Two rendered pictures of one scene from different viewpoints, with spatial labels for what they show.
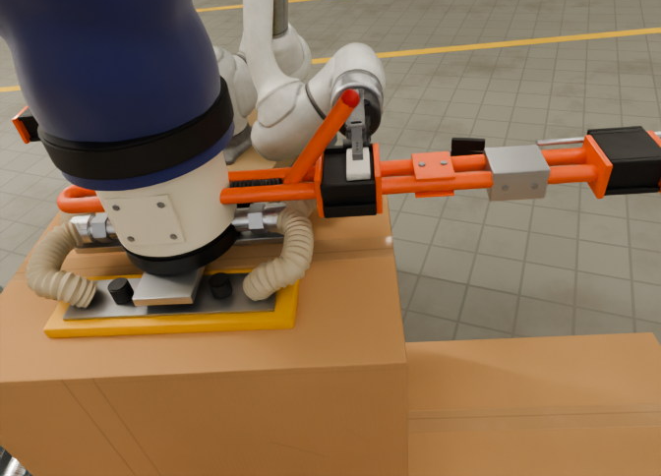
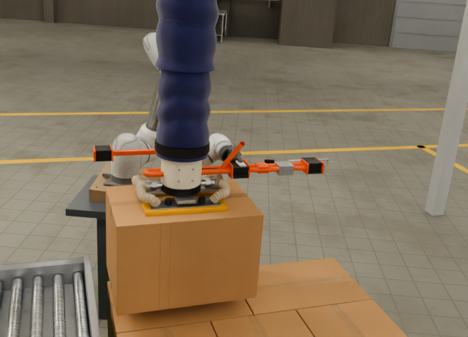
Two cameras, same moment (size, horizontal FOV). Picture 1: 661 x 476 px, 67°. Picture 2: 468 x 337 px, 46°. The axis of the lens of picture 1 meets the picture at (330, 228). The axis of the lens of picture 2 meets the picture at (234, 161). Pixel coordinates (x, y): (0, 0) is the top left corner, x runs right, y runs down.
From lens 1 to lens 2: 1.79 m
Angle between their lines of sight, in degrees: 30
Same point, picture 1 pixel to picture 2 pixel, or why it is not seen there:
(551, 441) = (301, 289)
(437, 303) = not seen: hidden behind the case
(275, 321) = (223, 207)
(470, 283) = not seen: hidden behind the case
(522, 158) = (285, 163)
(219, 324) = (205, 209)
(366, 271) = (242, 200)
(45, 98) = (178, 135)
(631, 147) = (313, 161)
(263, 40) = not seen: hidden behind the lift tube
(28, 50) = (180, 123)
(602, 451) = (320, 290)
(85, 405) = (161, 237)
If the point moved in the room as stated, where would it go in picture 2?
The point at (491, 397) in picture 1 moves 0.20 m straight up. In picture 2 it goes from (276, 280) to (279, 244)
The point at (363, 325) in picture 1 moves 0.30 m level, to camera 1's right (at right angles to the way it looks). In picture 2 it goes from (248, 209) to (309, 201)
